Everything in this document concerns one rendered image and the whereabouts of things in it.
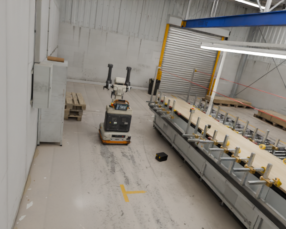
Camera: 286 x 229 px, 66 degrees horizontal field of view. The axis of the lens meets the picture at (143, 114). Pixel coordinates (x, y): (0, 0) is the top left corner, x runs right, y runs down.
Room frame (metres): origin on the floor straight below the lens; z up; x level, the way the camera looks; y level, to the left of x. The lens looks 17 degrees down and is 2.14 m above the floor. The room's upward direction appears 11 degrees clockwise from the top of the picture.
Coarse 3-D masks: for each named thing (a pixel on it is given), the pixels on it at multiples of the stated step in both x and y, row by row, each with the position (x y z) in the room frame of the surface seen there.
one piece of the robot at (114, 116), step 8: (112, 104) 4.34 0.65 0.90; (128, 104) 4.48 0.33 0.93; (112, 112) 4.36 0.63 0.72; (120, 112) 4.42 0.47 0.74; (128, 112) 4.47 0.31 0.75; (104, 120) 4.50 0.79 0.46; (112, 120) 4.36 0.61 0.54; (120, 120) 4.42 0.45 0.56; (128, 120) 4.48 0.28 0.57; (104, 128) 4.38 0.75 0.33; (112, 128) 4.38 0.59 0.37; (120, 128) 4.43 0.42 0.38; (128, 128) 4.49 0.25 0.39
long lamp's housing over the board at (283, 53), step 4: (204, 44) 4.57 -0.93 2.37; (208, 44) 4.45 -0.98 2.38; (204, 48) 4.69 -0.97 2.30; (220, 48) 4.05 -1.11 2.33; (224, 48) 3.95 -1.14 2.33; (228, 48) 3.85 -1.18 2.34; (232, 48) 3.77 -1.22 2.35; (236, 48) 3.69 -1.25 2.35; (240, 48) 3.61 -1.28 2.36; (244, 48) 3.54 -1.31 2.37; (248, 48) 3.46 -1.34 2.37; (252, 48) 3.39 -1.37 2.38; (256, 52) 3.28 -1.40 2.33; (260, 52) 3.22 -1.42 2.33; (264, 52) 3.15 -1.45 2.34; (268, 52) 3.09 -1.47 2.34; (272, 52) 3.04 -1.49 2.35; (276, 52) 2.98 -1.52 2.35; (280, 52) 2.94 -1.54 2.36; (284, 52) 2.89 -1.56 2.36
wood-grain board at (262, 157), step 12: (180, 108) 5.07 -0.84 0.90; (192, 120) 4.25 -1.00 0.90; (204, 120) 4.41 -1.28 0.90; (216, 120) 4.58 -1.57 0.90; (228, 132) 3.92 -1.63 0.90; (240, 144) 3.39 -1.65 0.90; (252, 144) 3.49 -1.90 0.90; (240, 156) 2.91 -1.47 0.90; (264, 156) 3.07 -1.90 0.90; (276, 168) 2.74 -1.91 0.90
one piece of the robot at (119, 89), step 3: (114, 84) 4.75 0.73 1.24; (114, 87) 4.70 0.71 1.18; (117, 87) 4.72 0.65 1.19; (120, 87) 4.74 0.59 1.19; (123, 87) 4.77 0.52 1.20; (126, 87) 4.87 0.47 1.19; (117, 90) 4.71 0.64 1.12; (120, 90) 4.74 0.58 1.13; (123, 90) 4.76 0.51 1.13; (114, 93) 4.83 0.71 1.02; (117, 93) 4.71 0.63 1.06; (120, 93) 4.73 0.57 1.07; (117, 96) 4.77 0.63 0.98; (120, 96) 4.79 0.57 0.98; (114, 99) 4.75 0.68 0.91; (117, 99) 4.76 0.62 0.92; (120, 99) 4.79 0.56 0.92; (111, 102) 4.87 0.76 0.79
